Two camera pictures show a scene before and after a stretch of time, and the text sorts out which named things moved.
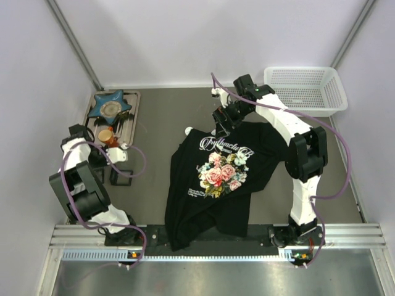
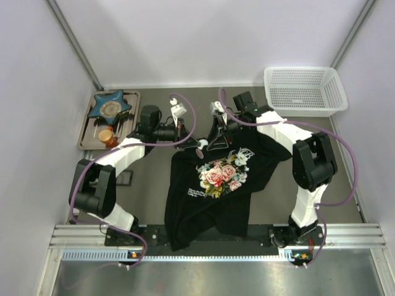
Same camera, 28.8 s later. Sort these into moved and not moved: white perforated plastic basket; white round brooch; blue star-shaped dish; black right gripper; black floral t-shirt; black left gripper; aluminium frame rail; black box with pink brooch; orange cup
Moved: black left gripper; white round brooch; black right gripper
Not moved: blue star-shaped dish; black floral t-shirt; black box with pink brooch; aluminium frame rail; white perforated plastic basket; orange cup
